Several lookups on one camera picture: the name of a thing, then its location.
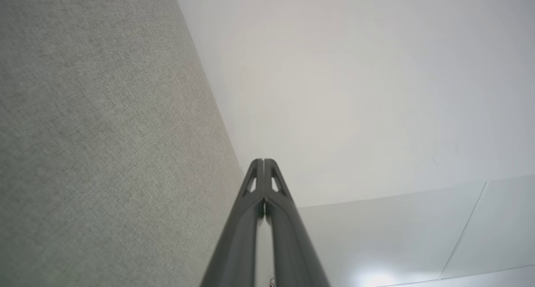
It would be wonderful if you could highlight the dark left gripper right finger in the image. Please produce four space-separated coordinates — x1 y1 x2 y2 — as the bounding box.
264 158 331 287

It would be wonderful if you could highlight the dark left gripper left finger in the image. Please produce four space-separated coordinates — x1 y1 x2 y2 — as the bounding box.
200 158 265 287

